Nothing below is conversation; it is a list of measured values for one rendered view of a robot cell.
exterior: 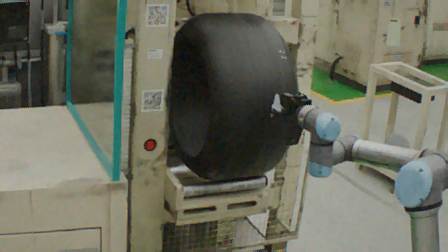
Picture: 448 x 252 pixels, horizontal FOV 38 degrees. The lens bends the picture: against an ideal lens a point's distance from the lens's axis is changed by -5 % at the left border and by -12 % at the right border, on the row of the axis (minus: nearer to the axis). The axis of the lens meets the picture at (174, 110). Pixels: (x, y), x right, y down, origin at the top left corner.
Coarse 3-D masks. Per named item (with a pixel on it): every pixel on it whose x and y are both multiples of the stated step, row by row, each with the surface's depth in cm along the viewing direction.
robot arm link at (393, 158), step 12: (348, 144) 204; (360, 144) 201; (372, 144) 198; (384, 144) 196; (348, 156) 204; (360, 156) 200; (372, 156) 196; (384, 156) 192; (396, 156) 189; (408, 156) 185; (420, 156) 181; (444, 156) 172; (384, 168) 194; (396, 168) 189
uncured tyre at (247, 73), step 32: (192, 32) 242; (224, 32) 231; (256, 32) 234; (192, 64) 276; (224, 64) 225; (256, 64) 227; (288, 64) 232; (192, 96) 280; (224, 96) 224; (256, 96) 225; (192, 128) 277; (224, 128) 226; (256, 128) 227; (192, 160) 249; (224, 160) 232; (256, 160) 236
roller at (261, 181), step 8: (256, 176) 254; (264, 176) 254; (192, 184) 245; (200, 184) 246; (208, 184) 246; (216, 184) 247; (224, 184) 248; (232, 184) 249; (240, 184) 250; (248, 184) 251; (256, 184) 252; (264, 184) 254; (184, 192) 243; (192, 192) 244; (200, 192) 245; (208, 192) 246; (216, 192) 248
